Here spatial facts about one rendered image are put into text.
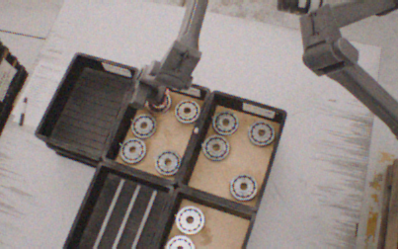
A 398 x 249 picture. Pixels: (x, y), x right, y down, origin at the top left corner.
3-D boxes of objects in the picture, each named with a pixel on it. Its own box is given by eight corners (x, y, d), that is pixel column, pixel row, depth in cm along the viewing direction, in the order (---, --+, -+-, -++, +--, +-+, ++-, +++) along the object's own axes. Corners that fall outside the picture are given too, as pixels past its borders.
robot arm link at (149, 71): (196, 73, 108) (157, 55, 105) (187, 93, 108) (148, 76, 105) (166, 74, 149) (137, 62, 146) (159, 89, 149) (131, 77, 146)
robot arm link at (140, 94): (165, 75, 145) (142, 65, 143) (154, 106, 142) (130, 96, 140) (156, 84, 156) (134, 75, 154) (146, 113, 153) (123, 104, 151)
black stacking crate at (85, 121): (84, 65, 184) (76, 51, 174) (145, 82, 179) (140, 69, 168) (44, 145, 171) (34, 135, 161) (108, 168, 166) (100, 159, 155)
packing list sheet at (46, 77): (37, 59, 201) (37, 59, 200) (78, 68, 197) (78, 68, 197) (9, 120, 190) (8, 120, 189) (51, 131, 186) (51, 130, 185)
